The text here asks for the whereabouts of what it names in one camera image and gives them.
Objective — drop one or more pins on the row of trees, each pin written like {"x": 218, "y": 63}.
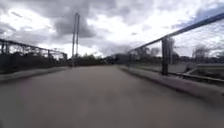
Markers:
{"x": 200, "y": 53}
{"x": 90, "y": 60}

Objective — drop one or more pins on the grey paved path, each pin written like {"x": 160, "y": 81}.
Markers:
{"x": 100, "y": 100}

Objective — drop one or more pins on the tall grey pole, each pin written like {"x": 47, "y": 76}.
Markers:
{"x": 77, "y": 33}
{"x": 73, "y": 43}

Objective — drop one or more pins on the metal mesh railing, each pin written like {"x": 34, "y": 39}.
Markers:
{"x": 165, "y": 56}

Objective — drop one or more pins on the concrete kerb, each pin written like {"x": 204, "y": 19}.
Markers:
{"x": 173, "y": 83}
{"x": 26, "y": 74}

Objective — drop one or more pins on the metal truss railing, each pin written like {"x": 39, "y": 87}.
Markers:
{"x": 33, "y": 52}

